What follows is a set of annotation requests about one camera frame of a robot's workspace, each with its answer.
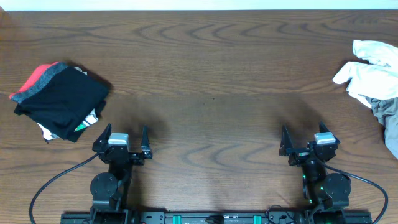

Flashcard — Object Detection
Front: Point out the black mounting rail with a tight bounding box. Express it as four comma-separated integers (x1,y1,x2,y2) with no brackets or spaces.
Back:
60,210,373,224

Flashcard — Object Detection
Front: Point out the black folded garment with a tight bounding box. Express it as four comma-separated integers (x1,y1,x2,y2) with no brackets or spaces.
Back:
11,62,109,141

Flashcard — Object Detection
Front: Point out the white printed t-shirt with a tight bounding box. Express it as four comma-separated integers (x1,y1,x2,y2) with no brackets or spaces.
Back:
332,40,397,108

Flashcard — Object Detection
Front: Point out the white green folded garment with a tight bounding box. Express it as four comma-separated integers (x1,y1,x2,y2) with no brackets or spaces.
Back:
37,109,98,142

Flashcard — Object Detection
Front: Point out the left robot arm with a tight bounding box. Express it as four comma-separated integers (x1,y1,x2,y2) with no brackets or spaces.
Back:
89,124,152,224

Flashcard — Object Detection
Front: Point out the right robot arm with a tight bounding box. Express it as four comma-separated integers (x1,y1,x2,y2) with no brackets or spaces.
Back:
279,122,351,223

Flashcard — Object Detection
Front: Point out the grey garment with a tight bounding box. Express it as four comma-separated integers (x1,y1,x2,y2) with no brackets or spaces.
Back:
366,97,398,158

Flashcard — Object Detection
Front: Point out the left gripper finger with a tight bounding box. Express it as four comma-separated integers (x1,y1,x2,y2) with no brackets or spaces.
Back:
141,126,151,153
95,123,112,146

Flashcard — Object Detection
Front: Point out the red folded garment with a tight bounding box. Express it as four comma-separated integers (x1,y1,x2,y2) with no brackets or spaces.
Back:
9,62,58,100

